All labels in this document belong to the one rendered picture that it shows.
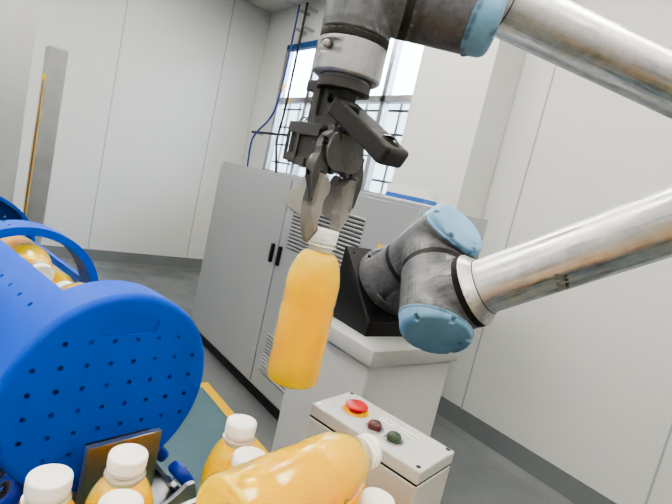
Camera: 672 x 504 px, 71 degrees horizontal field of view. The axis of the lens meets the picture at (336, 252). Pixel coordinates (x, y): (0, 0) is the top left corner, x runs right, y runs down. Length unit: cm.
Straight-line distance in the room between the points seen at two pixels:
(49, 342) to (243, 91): 593
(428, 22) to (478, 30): 6
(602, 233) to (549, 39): 32
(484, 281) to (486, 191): 255
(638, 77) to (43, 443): 97
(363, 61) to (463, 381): 308
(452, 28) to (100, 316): 57
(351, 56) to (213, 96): 571
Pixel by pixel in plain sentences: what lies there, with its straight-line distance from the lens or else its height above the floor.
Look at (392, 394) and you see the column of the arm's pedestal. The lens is 120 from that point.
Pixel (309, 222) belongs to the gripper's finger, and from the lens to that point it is 61.
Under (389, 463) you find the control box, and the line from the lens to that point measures 71.
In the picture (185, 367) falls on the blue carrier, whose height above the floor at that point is 112.
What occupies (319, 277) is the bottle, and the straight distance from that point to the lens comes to 61.
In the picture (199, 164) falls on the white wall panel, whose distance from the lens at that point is 625.
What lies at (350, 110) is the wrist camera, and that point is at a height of 153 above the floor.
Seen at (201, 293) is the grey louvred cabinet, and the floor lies 38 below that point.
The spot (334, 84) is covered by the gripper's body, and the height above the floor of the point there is 155.
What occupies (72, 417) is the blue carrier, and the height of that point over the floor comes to 107.
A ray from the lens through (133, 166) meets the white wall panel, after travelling 602.
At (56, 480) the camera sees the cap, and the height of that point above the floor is 111.
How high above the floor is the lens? 143
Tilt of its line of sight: 7 degrees down
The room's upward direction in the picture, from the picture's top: 13 degrees clockwise
